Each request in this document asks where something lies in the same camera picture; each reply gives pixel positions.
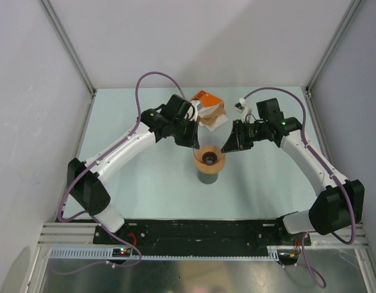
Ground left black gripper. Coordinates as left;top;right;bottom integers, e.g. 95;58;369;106
172;117;199;150

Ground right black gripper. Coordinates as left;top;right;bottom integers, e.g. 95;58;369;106
222;120;267;154

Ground pink glass dripper cone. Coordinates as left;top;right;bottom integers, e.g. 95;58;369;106
193;135;225;165

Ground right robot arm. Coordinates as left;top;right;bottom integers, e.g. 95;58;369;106
222;98;365;245

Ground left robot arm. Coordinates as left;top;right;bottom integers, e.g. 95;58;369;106
67;95;200;244

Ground glass carafe with coffee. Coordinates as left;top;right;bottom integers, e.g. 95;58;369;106
197;172;219;184

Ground orange coffee filter package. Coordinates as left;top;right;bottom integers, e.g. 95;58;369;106
191;90;223;107

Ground stack of paper filters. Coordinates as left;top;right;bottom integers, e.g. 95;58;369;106
198;102;229;132

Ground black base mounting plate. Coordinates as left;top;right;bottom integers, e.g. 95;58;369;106
93;219;311;258

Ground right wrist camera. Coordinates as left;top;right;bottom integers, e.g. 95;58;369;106
234;98;252;123

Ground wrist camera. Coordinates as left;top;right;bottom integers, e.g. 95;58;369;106
187;100;203;121
234;98;252;123

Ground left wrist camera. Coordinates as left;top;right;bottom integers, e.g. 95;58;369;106
187;100;203;121

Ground grey slotted cable duct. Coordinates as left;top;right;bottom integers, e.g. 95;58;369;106
47;246;282;262

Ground right aluminium frame post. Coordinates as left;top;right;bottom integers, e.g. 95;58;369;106
305;0;365;95

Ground aluminium frame post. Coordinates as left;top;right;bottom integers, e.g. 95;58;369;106
38;0;96;97
305;0;365;95

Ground aluminium extrusion rail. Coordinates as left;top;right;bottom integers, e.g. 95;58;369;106
38;223;96;246

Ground left aluminium frame post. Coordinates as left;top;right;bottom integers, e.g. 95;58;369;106
38;0;96;97

